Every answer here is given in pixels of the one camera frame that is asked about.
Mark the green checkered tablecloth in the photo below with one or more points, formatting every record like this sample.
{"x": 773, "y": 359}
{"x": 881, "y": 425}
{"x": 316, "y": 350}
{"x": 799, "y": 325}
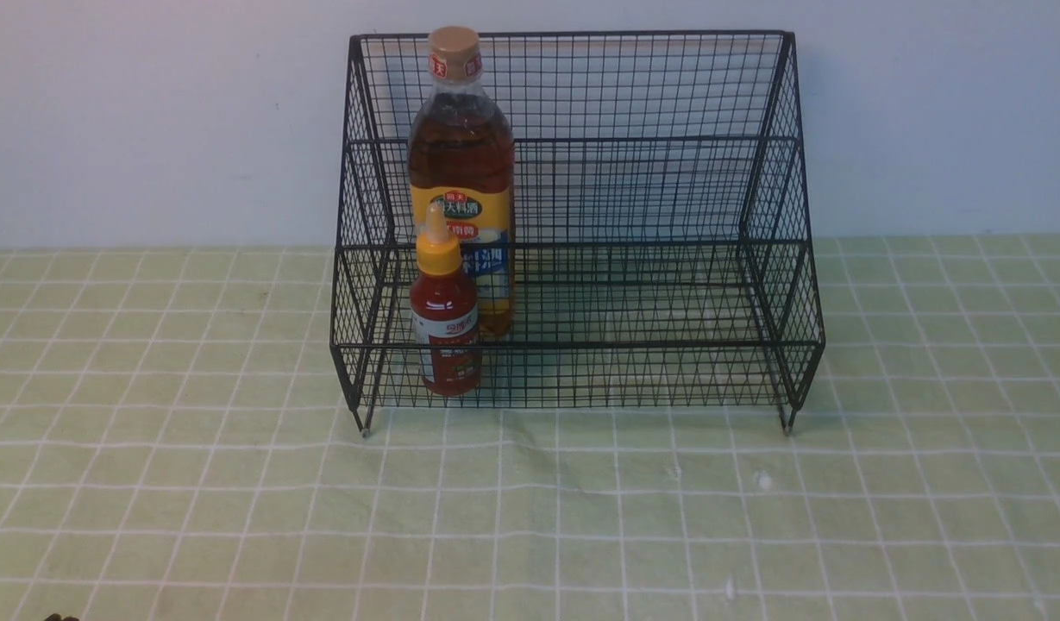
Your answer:
{"x": 174, "y": 446}

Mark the black wire mesh rack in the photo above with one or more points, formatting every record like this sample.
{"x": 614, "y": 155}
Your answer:
{"x": 662, "y": 253}

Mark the small red sauce bottle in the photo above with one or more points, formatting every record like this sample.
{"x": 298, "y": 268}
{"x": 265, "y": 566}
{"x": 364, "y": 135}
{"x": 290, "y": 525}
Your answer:
{"x": 444, "y": 310}

